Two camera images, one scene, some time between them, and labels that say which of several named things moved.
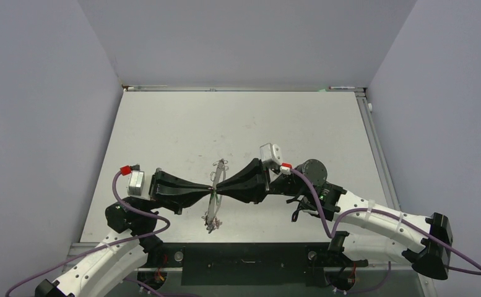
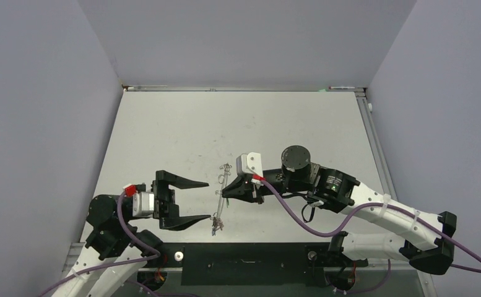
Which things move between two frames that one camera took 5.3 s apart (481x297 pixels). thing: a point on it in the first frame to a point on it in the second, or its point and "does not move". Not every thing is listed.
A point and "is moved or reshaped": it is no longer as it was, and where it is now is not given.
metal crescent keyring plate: x=218 y=180 is moved or reshaped
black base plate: x=247 y=264 does not move
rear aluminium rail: x=279 y=88 does not move
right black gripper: x=256 y=172 does not move
